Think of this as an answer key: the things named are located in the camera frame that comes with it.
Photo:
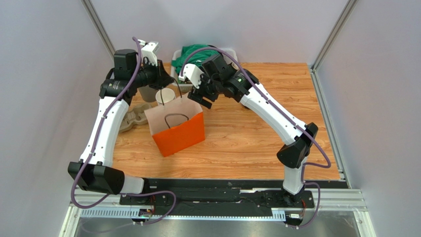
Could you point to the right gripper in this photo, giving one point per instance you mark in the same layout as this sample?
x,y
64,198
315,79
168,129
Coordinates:
x,y
204,91

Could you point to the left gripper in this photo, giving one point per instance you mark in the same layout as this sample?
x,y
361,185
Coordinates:
x,y
162,79

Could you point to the orange paper bag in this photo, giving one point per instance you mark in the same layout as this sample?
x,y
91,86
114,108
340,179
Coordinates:
x,y
177,125

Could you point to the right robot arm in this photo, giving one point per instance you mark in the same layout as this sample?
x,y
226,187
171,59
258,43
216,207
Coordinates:
x,y
216,77

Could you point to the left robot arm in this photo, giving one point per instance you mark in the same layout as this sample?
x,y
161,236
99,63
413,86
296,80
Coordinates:
x,y
93,172

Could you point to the stack of paper cups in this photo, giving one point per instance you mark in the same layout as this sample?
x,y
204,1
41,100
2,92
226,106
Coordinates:
x,y
165,95

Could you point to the grey straw holder cup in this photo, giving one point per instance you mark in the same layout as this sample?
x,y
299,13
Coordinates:
x,y
148,94

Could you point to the grey pulp carrier stack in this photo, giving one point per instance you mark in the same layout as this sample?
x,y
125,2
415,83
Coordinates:
x,y
136,116

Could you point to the white plastic basket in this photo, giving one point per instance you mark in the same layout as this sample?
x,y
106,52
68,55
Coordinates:
x,y
179,57

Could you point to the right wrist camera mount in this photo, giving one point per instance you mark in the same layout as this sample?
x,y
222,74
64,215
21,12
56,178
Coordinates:
x,y
192,73

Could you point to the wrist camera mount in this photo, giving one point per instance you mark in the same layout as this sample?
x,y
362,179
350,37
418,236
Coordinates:
x,y
149,51
192,73

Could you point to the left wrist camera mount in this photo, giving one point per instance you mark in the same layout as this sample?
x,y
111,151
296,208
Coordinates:
x,y
149,51

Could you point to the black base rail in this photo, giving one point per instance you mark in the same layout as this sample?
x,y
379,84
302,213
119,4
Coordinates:
x,y
229,199

